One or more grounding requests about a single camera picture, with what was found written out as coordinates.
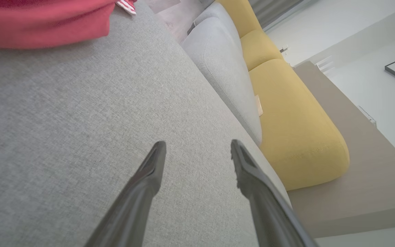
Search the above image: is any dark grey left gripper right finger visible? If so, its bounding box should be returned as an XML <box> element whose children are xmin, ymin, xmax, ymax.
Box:
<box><xmin>231</xmin><ymin>139</ymin><xmax>318</xmax><ymax>247</ymax></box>

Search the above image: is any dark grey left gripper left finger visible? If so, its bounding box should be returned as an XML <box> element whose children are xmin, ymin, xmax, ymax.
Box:
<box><xmin>84</xmin><ymin>141</ymin><xmax>167</xmax><ymax>247</ymax></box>

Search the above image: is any red jersey with number 23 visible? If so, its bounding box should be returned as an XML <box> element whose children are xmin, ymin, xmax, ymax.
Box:
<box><xmin>0</xmin><ymin>0</ymin><xmax>137</xmax><ymax>49</ymax></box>

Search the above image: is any yellow sofa back cushion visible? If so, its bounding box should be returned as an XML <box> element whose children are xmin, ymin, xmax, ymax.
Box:
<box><xmin>240</xmin><ymin>29</ymin><xmax>284</xmax><ymax>72</ymax></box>
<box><xmin>216</xmin><ymin>0</ymin><xmax>263</xmax><ymax>38</ymax></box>
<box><xmin>248</xmin><ymin>59</ymin><xmax>350</xmax><ymax>191</ymax></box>

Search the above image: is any beige sofa label tag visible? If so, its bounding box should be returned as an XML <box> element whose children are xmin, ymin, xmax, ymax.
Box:
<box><xmin>255</xmin><ymin>95</ymin><xmax>264</xmax><ymax>117</ymax></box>

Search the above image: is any large grey fabric sofa ottoman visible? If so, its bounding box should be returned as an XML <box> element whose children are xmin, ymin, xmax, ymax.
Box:
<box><xmin>0</xmin><ymin>0</ymin><xmax>292</xmax><ymax>247</ymax></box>

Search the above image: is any grey fabric sofa seat cushion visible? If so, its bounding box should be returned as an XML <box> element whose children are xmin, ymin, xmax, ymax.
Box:
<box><xmin>193</xmin><ymin>2</ymin><xmax>243</xmax><ymax>38</ymax></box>
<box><xmin>181</xmin><ymin>16</ymin><xmax>263</xmax><ymax>146</ymax></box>

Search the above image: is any grey curtain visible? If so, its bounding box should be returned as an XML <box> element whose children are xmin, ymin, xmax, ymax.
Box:
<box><xmin>248</xmin><ymin>0</ymin><xmax>308</xmax><ymax>32</ymax></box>

